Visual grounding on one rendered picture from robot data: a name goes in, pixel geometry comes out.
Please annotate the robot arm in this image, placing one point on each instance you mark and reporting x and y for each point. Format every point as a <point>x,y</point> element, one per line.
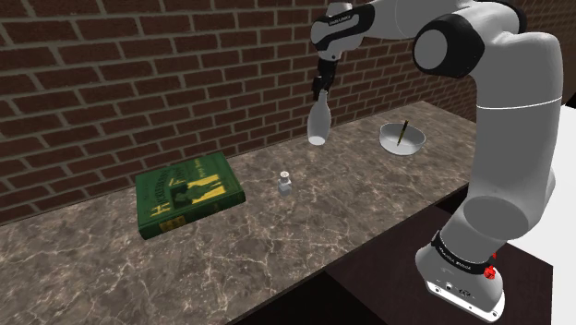
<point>513,135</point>

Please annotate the dark pen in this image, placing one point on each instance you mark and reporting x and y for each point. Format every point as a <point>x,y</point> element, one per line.
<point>402,133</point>

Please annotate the small grey shaker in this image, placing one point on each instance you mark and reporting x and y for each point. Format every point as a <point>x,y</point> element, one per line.
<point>284,185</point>

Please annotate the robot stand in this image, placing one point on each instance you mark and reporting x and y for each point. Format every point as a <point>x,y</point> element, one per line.
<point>387,279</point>

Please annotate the white bowl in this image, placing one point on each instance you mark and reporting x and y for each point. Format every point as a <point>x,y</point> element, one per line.
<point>407,142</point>

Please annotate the green book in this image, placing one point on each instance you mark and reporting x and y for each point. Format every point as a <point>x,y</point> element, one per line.
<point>189,193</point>

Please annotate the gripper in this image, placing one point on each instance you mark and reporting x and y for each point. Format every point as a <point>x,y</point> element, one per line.
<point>325,72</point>

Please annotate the white bottle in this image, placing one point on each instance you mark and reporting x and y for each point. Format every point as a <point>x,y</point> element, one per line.
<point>318,121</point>

